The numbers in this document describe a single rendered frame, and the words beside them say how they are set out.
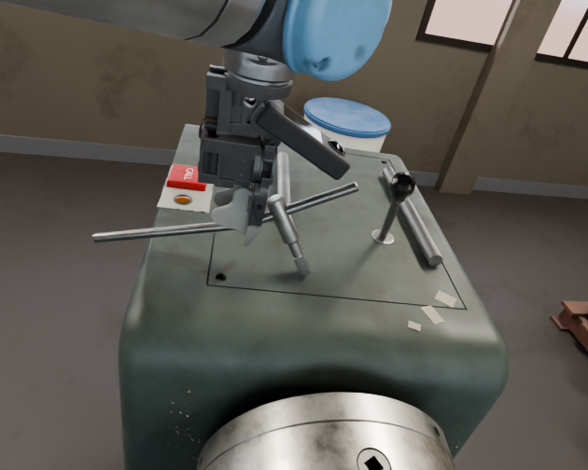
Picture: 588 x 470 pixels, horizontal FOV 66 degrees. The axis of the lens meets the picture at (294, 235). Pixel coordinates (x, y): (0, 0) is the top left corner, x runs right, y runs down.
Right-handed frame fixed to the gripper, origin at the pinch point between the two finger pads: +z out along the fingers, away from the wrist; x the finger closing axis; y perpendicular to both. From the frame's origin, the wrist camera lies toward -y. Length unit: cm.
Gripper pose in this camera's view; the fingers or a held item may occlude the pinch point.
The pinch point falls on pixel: (253, 234)
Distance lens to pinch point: 57.8
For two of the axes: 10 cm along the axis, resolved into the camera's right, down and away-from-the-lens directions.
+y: -9.8, -1.1, -1.6
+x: 0.6, 5.8, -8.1
